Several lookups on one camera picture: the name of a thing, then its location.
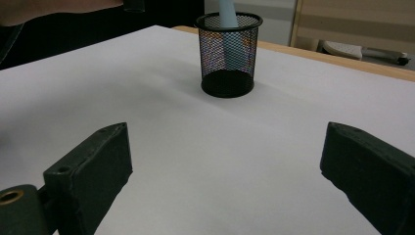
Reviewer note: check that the light blue hairbrush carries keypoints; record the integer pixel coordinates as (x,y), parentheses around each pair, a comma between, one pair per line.
(227,13)

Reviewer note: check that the black mesh pen holder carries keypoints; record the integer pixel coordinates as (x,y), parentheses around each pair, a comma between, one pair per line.
(228,85)

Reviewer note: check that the wooden desk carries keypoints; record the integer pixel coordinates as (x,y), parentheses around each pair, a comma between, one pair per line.
(359,19)

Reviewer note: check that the grey object on shelf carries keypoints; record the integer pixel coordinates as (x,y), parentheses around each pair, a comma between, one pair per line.
(345,50)

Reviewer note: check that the white table cover sheet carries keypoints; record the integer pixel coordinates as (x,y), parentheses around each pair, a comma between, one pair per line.
(195,147)

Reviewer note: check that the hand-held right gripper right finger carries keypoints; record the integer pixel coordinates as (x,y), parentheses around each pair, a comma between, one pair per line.
(372,176)

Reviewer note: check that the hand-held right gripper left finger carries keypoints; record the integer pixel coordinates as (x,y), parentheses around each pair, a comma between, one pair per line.
(88,176)

